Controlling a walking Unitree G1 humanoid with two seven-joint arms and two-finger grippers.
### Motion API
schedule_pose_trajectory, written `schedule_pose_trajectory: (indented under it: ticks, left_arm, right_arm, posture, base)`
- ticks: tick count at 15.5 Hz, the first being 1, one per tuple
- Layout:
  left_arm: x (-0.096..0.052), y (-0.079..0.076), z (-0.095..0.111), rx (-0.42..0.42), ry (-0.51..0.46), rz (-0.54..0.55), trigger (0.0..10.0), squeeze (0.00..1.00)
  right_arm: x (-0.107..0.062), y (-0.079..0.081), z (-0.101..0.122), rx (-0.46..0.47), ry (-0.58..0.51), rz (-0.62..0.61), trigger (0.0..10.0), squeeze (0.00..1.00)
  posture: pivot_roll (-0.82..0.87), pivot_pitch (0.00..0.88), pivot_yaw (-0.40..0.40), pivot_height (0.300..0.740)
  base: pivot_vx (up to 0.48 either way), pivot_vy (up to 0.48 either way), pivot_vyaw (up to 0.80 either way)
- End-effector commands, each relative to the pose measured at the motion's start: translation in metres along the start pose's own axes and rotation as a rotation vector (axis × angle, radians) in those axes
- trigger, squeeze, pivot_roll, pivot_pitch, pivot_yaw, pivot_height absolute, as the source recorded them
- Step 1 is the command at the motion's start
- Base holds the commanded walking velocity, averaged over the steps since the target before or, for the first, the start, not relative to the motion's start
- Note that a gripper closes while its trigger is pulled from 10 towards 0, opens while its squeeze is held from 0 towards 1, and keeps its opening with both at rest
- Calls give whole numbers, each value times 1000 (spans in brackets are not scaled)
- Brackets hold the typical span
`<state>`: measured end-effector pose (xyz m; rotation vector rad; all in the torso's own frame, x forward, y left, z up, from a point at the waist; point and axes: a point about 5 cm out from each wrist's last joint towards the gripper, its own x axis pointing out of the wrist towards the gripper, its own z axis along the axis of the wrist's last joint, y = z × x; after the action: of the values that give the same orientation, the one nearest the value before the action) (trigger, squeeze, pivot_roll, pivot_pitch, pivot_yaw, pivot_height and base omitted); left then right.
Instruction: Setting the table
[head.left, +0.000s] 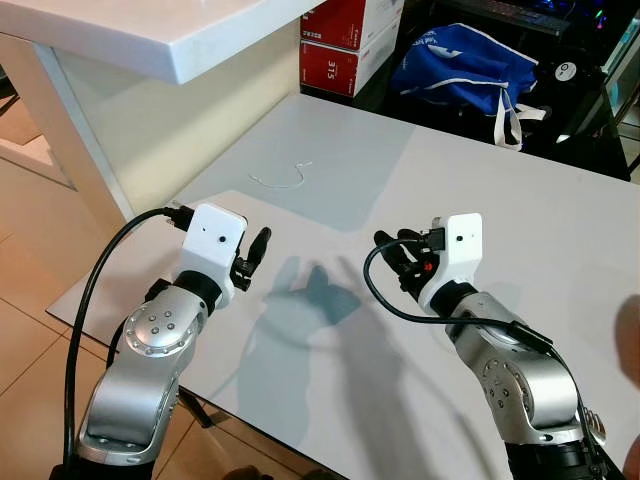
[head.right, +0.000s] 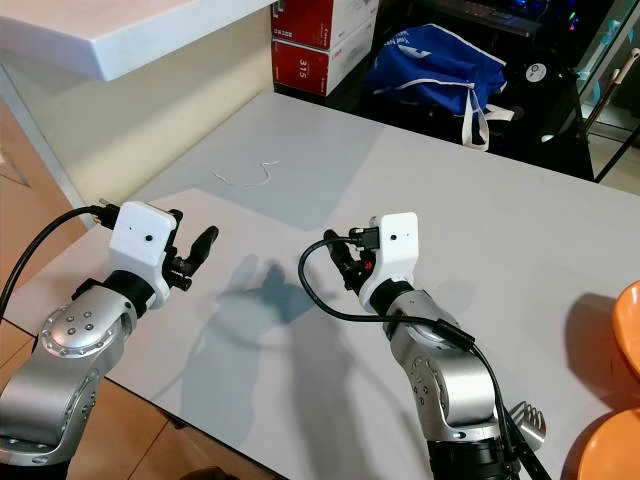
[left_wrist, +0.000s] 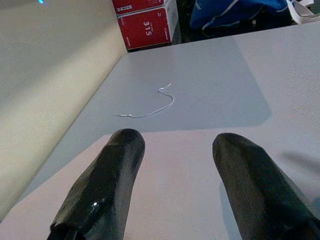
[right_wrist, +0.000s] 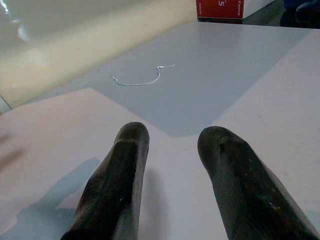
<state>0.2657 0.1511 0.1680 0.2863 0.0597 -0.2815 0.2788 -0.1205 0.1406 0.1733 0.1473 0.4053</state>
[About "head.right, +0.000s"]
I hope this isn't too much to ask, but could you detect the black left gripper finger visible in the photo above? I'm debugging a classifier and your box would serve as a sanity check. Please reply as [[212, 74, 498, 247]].
[[186, 226, 220, 273]]

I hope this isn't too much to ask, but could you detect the red box printed 315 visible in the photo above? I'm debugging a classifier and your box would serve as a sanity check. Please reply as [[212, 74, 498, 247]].
[[272, 38, 371, 98]]

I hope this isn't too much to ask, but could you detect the red and white cardboard box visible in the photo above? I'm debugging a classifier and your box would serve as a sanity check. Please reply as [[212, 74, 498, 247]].
[[272, 0, 376, 51]]

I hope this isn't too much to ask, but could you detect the silver fork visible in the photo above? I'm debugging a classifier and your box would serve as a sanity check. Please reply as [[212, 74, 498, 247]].
[[508, 401, 549, 443]]

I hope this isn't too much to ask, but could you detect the white counter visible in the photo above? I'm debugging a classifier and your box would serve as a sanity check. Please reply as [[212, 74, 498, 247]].
[[0, 0, 276, 216]]

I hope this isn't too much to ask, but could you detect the black device with white disc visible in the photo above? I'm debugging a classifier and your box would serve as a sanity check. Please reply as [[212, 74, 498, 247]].
[[520, 55, 566, 96]]

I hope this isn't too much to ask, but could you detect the orange plate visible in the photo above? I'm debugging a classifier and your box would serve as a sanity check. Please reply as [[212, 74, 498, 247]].
[[563, 408, 640, 480], [614, 281, 640, 353]]

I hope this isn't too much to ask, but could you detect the black computer with coloured lights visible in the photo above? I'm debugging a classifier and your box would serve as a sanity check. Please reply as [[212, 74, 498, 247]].
[[420, 0, 611, 31]]

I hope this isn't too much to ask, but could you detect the glass door cabinet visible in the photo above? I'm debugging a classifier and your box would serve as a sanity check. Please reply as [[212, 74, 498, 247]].
[[575, 0, 640, 181]]

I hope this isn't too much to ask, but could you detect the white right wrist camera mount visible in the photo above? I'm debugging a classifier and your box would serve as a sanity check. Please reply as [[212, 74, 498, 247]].
[[358, 211, 420, 307]]

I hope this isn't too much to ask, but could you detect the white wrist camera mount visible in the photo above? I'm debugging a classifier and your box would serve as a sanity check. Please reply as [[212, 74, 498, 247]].
[[112, 200, 177, 307], [358, 211, 420, 307]]

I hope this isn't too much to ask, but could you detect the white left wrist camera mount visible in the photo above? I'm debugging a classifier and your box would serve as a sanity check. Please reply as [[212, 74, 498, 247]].
[[112, 200, 177, 307]]

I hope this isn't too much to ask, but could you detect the thin white string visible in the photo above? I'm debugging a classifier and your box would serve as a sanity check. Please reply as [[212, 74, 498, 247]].
[[213, 160, 281, 189]]

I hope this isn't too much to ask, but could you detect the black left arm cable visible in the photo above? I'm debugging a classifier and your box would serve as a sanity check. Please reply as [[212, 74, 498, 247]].
[[0, 199, 123, 311]]

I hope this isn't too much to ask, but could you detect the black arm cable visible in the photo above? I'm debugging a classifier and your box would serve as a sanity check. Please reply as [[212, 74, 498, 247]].
[[0, 199, 123, 311], [298, 228, 551, 480]]

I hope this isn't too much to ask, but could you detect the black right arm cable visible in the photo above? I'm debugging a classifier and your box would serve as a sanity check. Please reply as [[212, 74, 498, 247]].
[[298, 228, 551, 480]]

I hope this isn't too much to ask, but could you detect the blue bag with white straps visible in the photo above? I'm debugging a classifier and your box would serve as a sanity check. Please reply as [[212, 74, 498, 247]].
[[363, 24, 521, 153]]

